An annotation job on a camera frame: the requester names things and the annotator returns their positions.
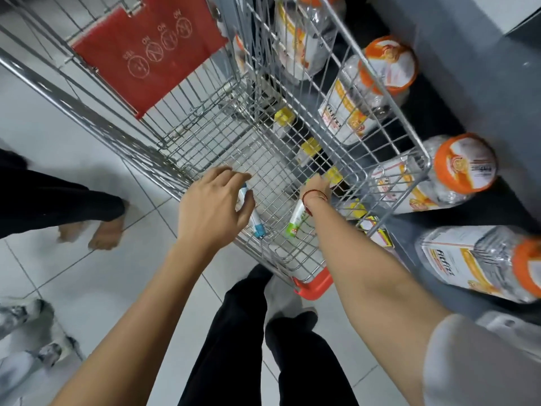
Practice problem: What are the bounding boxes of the person's white sleeve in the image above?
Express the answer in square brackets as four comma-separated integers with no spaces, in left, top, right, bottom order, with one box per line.
[423,314,541,406]

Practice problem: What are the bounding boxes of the grey shelf unit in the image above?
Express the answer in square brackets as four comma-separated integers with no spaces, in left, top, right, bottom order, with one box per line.
[367,0,541,220]

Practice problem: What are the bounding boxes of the person's black trousers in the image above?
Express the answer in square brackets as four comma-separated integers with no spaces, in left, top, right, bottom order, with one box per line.
[178,264,360,406]

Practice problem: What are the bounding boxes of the white patterned shoes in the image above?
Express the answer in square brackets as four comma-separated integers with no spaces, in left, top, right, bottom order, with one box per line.
[0,297,86,406]

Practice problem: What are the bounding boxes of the red thread bracelet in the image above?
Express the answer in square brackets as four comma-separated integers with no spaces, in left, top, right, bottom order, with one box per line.
[301,189,329,217]

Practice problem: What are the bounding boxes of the red cart seat flap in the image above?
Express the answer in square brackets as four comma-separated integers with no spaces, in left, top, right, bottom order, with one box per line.
[71,0,229,120]

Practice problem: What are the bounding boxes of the white tube with green print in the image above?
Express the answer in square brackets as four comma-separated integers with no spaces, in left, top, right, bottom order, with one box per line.
[285,200,310,238]

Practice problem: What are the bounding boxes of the white tube with blue cap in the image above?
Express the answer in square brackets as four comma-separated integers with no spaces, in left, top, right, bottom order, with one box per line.
[237,184,267,240]

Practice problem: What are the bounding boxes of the person's left forearm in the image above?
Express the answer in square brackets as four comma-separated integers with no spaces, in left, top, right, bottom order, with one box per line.
[50,241,225,406]

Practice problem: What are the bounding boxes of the small yellow-capped bottle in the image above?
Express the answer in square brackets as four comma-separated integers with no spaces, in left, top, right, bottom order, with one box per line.
[340,198,368,220]
[324,166,344,188]
[272,106,296,138]
[296,137,323,167]

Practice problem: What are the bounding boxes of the large clear orange-capped bottle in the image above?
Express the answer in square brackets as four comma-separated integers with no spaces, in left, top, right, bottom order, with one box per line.
[370,133,498,215]
[318,36,420,147]
[274,0,347,81]
[415,226,541,304]

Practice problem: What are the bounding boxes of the person's right forearm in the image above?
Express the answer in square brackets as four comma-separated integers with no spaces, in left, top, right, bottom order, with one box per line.
[302,193,454,406]

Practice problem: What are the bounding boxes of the person's right hand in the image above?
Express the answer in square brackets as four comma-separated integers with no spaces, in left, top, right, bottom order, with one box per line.
[300,173,334,200]

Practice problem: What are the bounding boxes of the person's left hand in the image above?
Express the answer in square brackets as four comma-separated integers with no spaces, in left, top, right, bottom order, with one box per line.
[177,166,257,255]

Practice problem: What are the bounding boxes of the metal wire shopping cart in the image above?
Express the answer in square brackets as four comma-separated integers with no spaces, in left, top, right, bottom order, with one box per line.
[0,0,434,301]

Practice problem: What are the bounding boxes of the yellow labelled small packet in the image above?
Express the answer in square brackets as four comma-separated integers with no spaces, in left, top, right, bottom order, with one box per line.
[359,215,399,251]

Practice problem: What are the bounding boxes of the orange cart corner bumper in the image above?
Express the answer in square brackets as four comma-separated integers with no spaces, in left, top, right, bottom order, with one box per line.
[292,268,334,301]

